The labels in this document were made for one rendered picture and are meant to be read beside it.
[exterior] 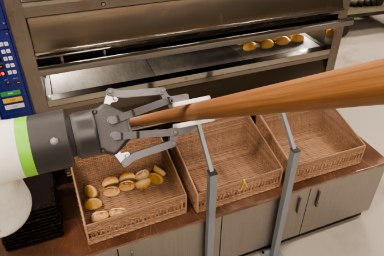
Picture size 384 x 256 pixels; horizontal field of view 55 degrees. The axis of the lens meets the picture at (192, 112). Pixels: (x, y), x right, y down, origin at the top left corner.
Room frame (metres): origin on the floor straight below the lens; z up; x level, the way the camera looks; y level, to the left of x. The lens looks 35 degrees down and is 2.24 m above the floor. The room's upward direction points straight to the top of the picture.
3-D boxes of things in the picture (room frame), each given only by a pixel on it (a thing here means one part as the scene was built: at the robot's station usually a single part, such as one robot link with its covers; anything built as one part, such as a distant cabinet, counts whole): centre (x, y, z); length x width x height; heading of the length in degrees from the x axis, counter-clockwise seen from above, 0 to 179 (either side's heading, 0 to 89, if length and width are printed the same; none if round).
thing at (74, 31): (1.96, -0.08, 1.54); 1.79 x 0.11 x 0.19; 111
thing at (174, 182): (1.51, 0.37, 0.72); 0.56 x 0.49 x 0.28; 113
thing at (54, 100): (1.98, -0.07, 1.16); 1.80 x 0.06 x 0.04; 111
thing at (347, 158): (1.93, -0.76, 0.72); 0.56 x 0.49 x 0.28; 111
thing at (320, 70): (1.96, -0.08, 1.02); 1.79 x 0.11 x 0.19; 111
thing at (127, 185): (1.58, 0.39, 0.62); 0.10 x 0.07 x 0.05; 100
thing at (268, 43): (2.58, -0.46, 1.21); 0.61 x 0.48 x 0.06; 21
